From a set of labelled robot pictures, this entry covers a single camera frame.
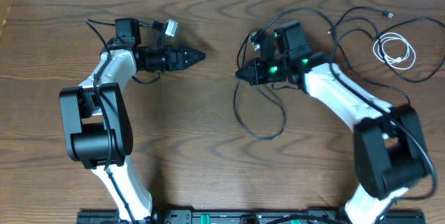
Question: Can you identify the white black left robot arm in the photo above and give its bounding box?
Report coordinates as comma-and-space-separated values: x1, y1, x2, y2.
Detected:
59, 17, 206, 223

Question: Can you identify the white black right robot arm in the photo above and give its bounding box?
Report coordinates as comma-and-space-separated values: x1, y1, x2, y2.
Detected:
236, 21, 437, 223

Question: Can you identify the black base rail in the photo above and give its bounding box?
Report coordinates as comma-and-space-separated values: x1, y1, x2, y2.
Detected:
75, 208, 426, 224

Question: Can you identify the black white braided cable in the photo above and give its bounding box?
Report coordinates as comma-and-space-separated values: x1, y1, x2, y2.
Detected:
327, 6, 445, 106

